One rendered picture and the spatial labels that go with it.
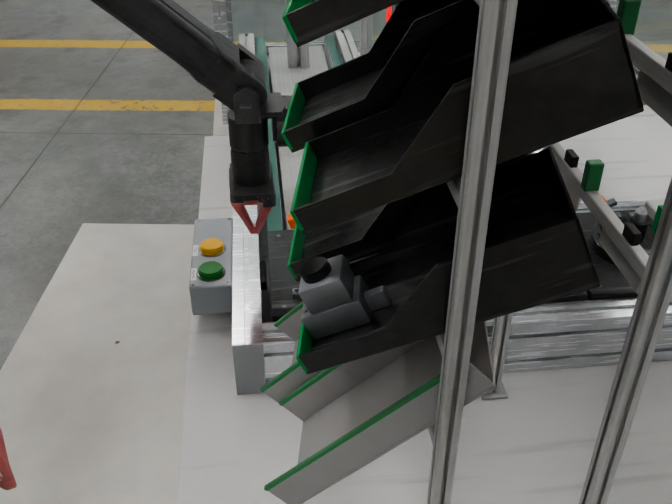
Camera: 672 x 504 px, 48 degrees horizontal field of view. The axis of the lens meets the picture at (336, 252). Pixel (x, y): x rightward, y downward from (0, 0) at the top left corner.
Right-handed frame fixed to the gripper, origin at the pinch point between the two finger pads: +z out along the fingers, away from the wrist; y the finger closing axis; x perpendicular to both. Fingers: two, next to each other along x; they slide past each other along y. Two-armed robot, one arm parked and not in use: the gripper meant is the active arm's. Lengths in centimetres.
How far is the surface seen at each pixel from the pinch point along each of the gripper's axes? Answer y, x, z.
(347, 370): -36.8, -9.8, -3.2
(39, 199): 201, 94, 107
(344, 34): 120, -30, 10
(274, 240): 8.3, -3.3, 8.1
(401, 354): -38.0, -15.8, -6.1
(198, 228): 15.4, 10.0, 9.2
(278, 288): -5.5, -3.2, 8.0
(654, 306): -54, -34, -24
